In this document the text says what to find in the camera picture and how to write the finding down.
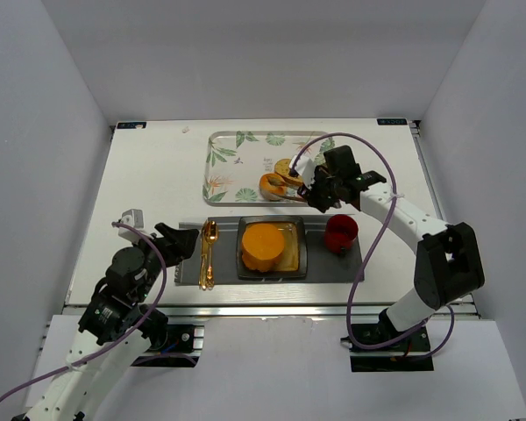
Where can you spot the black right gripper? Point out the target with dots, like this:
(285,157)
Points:
(317,193)

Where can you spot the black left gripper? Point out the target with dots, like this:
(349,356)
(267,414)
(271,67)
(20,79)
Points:
(167,244)

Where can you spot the stainless steel serving tongs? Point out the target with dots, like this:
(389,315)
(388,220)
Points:
(293,197)

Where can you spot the orange round sponge cake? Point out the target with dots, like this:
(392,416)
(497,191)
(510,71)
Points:
(262,246)

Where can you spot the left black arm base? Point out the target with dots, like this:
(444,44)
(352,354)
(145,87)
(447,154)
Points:
(181,347)

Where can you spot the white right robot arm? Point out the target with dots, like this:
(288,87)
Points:
(448,264)

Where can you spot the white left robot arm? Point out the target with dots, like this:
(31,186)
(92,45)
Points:
(118,329)

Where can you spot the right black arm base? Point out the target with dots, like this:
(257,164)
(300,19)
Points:
(402,357)

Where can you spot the brown bread slice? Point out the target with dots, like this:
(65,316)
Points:
(282,169)

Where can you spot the gold spoon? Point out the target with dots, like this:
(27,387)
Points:
(211,238)

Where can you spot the gold knife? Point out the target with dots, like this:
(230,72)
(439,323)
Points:
(205,277)

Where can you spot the red enamel mug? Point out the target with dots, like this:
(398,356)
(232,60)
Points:
(340,234)

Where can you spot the orange glazed bagel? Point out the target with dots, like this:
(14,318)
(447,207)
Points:
(272,187)

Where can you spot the grey striped placemat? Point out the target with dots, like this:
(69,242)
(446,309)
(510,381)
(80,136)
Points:
(323,266)

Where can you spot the brown square ceramic plate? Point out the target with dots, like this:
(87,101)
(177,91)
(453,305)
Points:
(292,264)

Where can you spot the floral white serving tray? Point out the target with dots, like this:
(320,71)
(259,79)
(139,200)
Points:
(235,162)

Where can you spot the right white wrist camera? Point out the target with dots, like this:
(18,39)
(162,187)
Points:
(303,167)

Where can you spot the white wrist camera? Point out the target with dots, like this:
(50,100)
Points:
(303,167)
(131,221)

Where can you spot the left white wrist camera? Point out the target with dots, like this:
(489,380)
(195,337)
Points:
(131,221)

